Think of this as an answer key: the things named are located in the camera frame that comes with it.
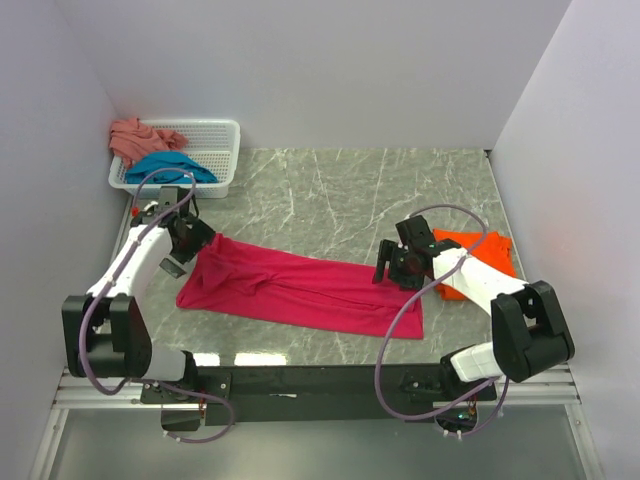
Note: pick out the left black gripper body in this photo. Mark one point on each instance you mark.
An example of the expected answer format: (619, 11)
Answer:
(197, 237)

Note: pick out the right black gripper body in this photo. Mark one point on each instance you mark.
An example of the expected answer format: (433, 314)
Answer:
(402, 270)

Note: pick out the magenta t-shirt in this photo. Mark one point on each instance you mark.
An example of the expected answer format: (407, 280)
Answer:
(259, 283)

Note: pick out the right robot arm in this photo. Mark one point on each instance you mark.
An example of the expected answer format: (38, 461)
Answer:
(529, 333)

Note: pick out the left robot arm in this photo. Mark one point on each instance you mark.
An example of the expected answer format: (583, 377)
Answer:
(104, 330)

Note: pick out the teal blue t-shirt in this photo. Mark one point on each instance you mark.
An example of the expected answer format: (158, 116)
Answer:
(169, 167)

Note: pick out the folded orange t-shirt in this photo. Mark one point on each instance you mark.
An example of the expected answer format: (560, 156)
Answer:
(495, 250)

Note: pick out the white plastic basket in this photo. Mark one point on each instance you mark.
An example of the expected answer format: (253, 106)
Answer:
(214, 144)

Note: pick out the salmon pink t-shirt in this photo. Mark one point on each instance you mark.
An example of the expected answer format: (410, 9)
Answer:
(131, 140)

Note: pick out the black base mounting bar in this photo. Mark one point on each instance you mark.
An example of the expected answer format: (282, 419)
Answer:
(312, 393)

